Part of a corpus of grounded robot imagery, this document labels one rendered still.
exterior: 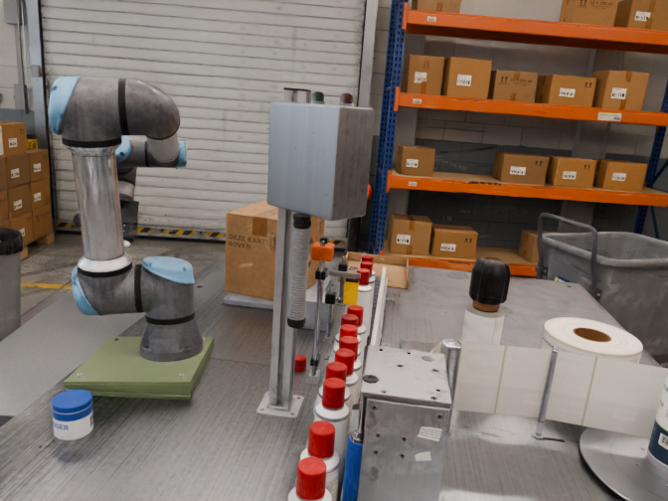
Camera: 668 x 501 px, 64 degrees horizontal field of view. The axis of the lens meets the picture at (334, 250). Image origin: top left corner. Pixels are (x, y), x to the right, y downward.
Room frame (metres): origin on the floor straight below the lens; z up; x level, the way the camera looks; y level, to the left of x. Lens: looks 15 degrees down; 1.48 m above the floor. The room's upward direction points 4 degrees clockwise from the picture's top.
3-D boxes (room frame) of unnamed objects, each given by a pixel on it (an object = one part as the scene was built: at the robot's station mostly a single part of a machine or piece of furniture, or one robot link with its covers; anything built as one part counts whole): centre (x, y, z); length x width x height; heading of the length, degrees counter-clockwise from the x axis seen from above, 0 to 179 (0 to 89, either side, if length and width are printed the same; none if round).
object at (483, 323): (1.12, -0.34, 1.03); 0.09 x 0.09 x 0.30
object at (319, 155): (0.98, 0.04, 1.38); 0.17 x 0.10 x 0.19; 49
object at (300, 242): (0.93, 0.06, 1.18); 0.04 x 0.04 x 0.21
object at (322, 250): (1.07, -0.01, 1.05); 0.10 x 0.04 x 0.33; 83
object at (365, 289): (1.28, -0.08, 0.98); 0.05 x 0.05 x 0.20
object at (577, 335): (1.11, -0.59, 0.95); 0.20 x 0.20 x 0.14
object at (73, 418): (0.90, 0.48, 0.86); 0.07 x 0.07 x 0.07
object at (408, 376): (0.65, -0.11, 1.14); 0.14 x 0.11 x 0.01; 173
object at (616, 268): (3.12, -1.68, 0.48); 0.89 x 0.63 x 0.96; 111
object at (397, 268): (2.07, -0.17, 0.85); 0.30 x 0.26 x 0.04; 173
